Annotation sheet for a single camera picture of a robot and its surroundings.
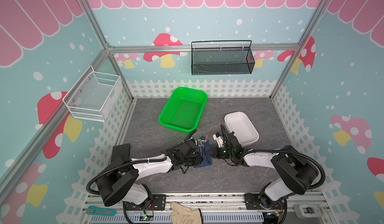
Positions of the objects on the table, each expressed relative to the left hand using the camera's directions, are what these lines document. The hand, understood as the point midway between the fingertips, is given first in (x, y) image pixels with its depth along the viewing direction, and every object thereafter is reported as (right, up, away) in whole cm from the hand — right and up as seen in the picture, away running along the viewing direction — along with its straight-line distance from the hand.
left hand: (202, 162), depth 84 cm
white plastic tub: (+27, +21, +21) cm, 40 cm away
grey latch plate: (+48, -18, -15) cm, 53 cm away
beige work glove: (-10, -21, -13) cm, 27 cm away
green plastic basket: (-13, +30, +28) cm, 43 cm away
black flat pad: (-50, +3, +6) cm, 50 cm away
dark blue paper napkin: (+2, +3, +1) cm, 4 cm away
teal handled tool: (-54, -19, -12) cm, 58 cm away
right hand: (+1, +5, +2) cm, 6 cm away
